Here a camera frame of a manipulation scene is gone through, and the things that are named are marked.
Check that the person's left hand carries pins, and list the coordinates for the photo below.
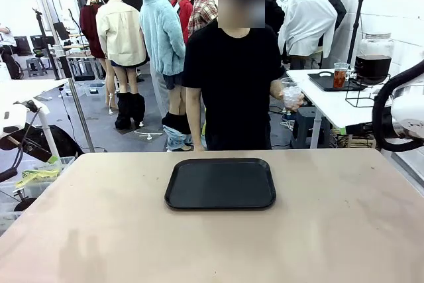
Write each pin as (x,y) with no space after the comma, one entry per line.
(295,105)

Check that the person's right hand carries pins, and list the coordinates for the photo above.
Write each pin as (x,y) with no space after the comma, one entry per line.
(199,147)

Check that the short clear plastic cup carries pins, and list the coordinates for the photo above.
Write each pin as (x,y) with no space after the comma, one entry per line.
(291,92)

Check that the tall clear plastic cup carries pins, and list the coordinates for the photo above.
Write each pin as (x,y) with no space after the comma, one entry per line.
(340,79)

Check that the person's left forearm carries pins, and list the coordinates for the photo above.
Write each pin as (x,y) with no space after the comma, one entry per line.
(276,89)

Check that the person's right forearm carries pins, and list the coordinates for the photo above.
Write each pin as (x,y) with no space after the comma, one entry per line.
(197,129)

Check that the glass drink dispenser jar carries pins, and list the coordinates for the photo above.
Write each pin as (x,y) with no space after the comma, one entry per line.
(374,64)

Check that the dark grey stool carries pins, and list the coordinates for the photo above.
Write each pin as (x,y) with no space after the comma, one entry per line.
(304,124)

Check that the white side table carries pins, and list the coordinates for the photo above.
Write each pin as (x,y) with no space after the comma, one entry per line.
(318,100)

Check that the blue jeans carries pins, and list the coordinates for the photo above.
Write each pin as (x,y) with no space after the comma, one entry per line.
(175,138)

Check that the black serving tray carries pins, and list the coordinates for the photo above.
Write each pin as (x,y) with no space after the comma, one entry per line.
(218,187)

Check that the person in black T-shirt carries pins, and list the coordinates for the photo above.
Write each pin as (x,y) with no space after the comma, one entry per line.
(232,81)

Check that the black tall boot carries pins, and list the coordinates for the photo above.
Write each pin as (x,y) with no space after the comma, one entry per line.
(138,109)
(123,110)

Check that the mannequin in white shirt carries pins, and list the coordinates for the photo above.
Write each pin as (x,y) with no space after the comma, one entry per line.
(304,21)

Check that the black tripod stand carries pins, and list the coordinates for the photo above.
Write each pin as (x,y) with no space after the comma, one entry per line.
(356,31)

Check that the mannequin in black coat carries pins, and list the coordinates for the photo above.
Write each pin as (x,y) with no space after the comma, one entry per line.
(275,11)

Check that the mannequin in black jacket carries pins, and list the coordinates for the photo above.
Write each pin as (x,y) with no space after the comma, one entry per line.
(336,4)

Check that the mannequin in light blue fleece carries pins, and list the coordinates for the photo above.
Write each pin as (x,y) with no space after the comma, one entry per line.
(160,31)

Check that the mannequin in plaid hooded shirt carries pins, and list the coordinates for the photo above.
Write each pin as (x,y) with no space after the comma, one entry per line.
(202,11)

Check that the clear plastic storage bin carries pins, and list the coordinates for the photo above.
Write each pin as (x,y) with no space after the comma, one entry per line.
(66,162)

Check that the black fabric bundle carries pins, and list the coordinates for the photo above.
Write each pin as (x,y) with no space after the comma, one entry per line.
(63,144)

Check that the mannequin in red jacket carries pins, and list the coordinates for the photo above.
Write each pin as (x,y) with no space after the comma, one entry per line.
(185,11)

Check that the mannequin in cream jacket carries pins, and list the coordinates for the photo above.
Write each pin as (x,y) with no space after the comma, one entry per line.
(121,34)

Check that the mannequin in maroon dress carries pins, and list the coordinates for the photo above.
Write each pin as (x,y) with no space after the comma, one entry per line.
(91,28)

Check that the yellow green tape bundle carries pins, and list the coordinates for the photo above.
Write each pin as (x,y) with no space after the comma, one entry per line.
(36,175)

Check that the grey plastic stool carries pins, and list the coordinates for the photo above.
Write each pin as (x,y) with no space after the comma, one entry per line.
(34,66)

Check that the white work table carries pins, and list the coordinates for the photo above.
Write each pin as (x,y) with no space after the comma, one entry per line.
(23,89)

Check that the seated bystander in white shirt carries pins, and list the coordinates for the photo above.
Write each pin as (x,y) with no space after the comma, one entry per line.
(8,54)

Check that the black camera stand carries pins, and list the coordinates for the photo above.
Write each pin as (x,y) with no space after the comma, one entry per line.
(66,64)

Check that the grey metal frame post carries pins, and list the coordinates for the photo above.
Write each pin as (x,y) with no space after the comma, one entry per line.
(58,31)

